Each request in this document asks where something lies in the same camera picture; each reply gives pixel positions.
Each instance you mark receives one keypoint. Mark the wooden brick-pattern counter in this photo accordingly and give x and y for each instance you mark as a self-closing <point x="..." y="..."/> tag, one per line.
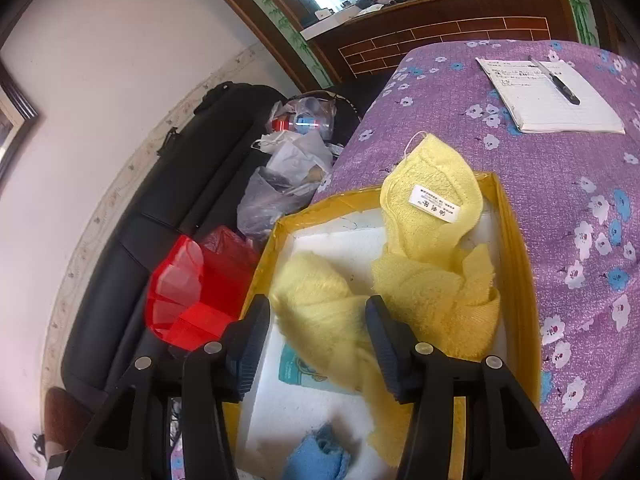
<point x="450" y="35"/>

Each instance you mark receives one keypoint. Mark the red gift bag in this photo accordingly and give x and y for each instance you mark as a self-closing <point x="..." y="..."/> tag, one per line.
<point x="180" y="285"/>

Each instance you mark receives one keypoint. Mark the white flat box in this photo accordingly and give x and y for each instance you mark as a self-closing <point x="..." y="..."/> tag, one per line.
<point x="325" y="22"/>

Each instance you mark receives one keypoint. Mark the blue terry towel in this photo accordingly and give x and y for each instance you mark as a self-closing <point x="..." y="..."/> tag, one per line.
<point x="317" y="455"/>

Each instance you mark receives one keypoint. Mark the yellow cardboard box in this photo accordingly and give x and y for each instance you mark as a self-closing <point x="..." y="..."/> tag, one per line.
<point x="520" y="285"/>

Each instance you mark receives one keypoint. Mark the white notebook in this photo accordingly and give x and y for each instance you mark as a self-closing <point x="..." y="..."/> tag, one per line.
<point x="560" y="100"/>

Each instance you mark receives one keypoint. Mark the dark red cloth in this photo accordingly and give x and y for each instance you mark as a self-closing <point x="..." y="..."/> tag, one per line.
<point x="610" y="450"/>

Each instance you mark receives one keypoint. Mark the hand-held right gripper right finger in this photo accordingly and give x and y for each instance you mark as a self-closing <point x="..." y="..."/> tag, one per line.
<point x="387" y="355"/>

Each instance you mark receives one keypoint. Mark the white plastic bag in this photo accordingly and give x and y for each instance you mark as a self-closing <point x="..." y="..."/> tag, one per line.
<point x="300" y="155"/>

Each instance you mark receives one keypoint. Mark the dark framed wall picture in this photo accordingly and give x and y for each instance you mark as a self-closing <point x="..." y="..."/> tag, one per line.
<point x="22" y="115"/>

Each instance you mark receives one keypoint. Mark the clear bag of bottles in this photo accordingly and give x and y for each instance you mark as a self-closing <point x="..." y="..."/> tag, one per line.
<point x="305" y="120"/>

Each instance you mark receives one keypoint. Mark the yellow terry towel with label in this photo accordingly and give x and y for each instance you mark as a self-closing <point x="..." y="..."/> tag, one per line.
<point x="430" y="280"/>

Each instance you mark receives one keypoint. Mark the grey plastic bag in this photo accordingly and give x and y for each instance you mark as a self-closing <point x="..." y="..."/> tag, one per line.
<point x="270" y="200"/>

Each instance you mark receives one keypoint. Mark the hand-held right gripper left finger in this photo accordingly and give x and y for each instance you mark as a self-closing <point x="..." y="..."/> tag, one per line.
<point x="252" y="355"/>

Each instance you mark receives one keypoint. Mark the black leather sofa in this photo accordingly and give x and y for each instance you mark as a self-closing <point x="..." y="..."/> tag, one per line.
<point x="150" y="185"/>

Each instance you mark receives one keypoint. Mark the black silver pen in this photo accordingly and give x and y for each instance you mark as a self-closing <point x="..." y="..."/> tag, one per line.
<point x="557" y="82"/>

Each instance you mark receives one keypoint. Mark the bamboo wall decal strip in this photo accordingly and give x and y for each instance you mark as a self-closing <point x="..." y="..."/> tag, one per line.
<point x="580" y="0"/>
<point x="290" y="35"/>

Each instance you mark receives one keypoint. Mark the teal printed packet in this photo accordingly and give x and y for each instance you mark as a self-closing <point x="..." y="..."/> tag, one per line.
<point x="295" y="370"/>

